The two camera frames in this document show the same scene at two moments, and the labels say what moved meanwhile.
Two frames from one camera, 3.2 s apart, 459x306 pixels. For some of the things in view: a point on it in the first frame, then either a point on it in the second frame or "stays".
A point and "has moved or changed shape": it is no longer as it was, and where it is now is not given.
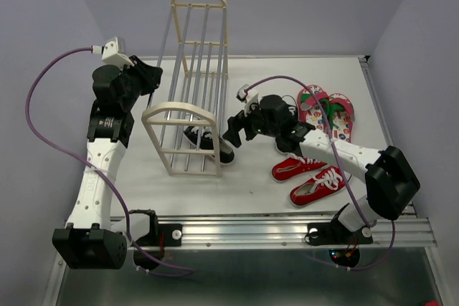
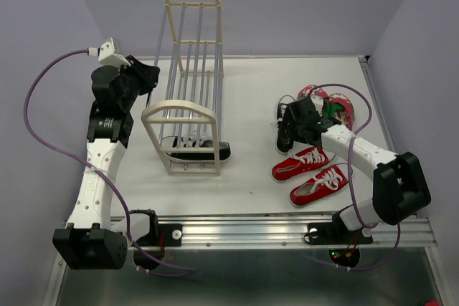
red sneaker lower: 325,183 stays
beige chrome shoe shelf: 183,117 stays
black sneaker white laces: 226,153 has moved or changed shape
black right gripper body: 267,129 → 295,127
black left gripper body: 138,82 stays
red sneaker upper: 293,165 stays
